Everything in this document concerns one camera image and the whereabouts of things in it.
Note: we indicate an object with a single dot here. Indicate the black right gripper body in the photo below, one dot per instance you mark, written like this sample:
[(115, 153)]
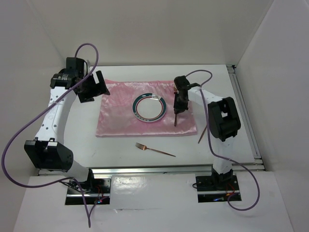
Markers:
[(178, 95)]

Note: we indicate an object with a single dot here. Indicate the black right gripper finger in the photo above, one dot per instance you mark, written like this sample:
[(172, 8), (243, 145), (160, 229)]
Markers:
[(183, 106), (177, 106)]

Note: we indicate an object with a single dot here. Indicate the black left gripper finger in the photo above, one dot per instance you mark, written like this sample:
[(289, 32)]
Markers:
[(83, 97), (100, 87)]

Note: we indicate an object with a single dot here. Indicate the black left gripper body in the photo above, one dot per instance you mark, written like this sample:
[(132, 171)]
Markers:
[(89, 85)]

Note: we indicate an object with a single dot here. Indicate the white plate green red rim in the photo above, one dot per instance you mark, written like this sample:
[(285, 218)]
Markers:
[(149, 107)]

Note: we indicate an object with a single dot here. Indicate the brown wooden knife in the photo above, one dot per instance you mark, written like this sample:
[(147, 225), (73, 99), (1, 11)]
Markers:
[(202, 134)]

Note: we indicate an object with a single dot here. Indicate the pink rose satin placemat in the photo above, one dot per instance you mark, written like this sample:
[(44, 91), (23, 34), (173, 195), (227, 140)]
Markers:
[(116, 118)]

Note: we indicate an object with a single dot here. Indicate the copper fork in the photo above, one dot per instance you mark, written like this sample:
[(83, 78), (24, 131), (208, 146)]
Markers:
[(144, 147)]

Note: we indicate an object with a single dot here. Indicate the paper cup silver interior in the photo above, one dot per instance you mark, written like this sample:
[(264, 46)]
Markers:
[(175, 88)]

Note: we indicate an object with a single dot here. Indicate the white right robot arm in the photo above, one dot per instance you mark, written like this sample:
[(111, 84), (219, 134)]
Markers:
[(223, 124)]

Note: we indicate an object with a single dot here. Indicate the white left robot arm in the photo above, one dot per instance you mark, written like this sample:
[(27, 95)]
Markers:
[(47, 150)]

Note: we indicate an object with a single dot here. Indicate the aluminium side rail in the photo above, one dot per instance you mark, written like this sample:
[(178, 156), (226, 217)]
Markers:
[(246, 113)]

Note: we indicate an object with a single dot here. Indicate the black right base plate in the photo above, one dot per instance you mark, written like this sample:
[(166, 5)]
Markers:
[(207, 192)]

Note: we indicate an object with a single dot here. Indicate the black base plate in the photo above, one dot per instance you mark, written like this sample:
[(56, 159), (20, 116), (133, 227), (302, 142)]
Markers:
[(99, 193), (207, 192)]

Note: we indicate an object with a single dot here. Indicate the aluminium table edge rail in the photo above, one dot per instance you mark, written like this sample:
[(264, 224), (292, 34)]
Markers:
[(151, 170)]

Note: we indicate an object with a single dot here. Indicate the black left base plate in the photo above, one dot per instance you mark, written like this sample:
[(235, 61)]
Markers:
[(99, 193)]

